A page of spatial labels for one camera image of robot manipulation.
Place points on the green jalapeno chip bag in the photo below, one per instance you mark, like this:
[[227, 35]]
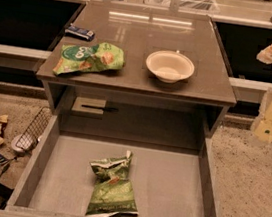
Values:
[[113, 192]]

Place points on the grey cabinet with counter top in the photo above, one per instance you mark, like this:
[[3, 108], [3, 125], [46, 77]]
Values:
[[179, 115]]

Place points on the open grey top drawer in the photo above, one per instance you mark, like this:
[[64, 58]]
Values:
[[94, 174]]

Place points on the light green chip bag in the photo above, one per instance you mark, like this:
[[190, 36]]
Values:
[[97, 58]]

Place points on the white paper bowl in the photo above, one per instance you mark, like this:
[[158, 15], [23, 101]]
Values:
[[170, 66]]

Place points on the blue snack bar wrapper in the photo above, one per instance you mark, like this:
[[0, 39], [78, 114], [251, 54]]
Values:
[[81, 33]]

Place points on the clear plastic tray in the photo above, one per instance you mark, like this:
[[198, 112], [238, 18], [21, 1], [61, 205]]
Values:
[[209, 6]]

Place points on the white round disc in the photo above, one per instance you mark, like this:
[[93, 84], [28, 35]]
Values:
[[22, 143]]

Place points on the black drawer handle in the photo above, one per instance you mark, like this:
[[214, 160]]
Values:
[[112, 109]]

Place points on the black wire basket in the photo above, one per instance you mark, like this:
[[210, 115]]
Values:
[[38, 125]]

